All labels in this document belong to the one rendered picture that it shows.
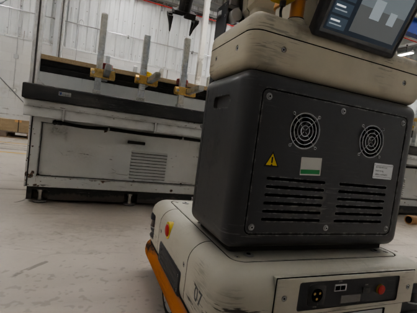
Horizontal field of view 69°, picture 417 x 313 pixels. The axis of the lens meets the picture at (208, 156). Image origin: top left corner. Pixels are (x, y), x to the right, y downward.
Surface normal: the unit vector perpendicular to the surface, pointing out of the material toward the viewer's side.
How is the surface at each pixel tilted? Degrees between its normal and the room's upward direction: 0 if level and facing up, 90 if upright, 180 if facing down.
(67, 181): 90
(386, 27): 115
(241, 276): 39
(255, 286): 62
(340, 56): 90
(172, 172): 90
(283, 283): 90
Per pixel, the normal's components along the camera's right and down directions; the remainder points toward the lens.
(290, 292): 0.37, 0.10
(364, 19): 0.28, 0.51
